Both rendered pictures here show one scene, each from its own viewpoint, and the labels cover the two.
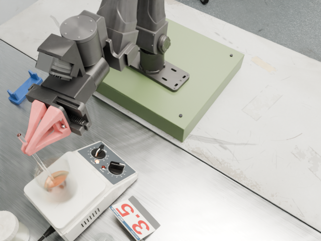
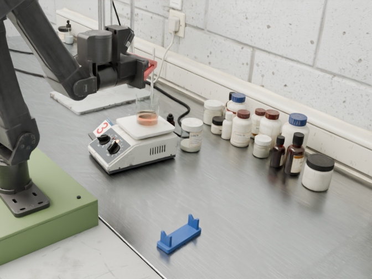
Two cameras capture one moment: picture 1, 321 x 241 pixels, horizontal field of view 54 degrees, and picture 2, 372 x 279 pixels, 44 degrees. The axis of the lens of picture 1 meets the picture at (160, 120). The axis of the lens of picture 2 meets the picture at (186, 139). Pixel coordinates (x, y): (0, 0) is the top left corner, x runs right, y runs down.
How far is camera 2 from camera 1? 1.40 m
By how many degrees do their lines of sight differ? 97
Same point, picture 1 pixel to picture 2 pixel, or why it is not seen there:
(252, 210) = not seen: hidden behind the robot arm
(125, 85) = (58, 178)
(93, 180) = (123, 122)
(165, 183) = (70, 148)
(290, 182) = not seen: outside the picture
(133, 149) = (81, 168)
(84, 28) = (94, 31)
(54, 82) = (127, 58)
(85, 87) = not seen: hidden behind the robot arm
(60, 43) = (114, 26)
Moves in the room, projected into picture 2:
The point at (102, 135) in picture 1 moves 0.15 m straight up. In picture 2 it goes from (104, 182) to (103, 125)
